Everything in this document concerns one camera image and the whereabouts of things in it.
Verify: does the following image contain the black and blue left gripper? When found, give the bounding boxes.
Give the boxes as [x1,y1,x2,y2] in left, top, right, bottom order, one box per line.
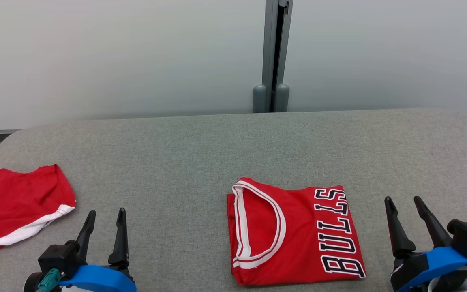
[25,208,137,292]

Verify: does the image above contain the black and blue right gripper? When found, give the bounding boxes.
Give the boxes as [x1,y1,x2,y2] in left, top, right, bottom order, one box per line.
[384,196,467,292]

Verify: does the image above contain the red Bulls basketball jersey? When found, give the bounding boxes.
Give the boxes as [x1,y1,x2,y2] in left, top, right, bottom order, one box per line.
[227,177,367,287]

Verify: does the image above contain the red shorts with white trim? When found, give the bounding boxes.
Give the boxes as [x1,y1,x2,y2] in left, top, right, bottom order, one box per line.
[0,164,76,262]

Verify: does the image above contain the grey metal partition post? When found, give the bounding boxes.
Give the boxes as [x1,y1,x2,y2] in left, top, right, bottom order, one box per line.
[253,0,294,113]

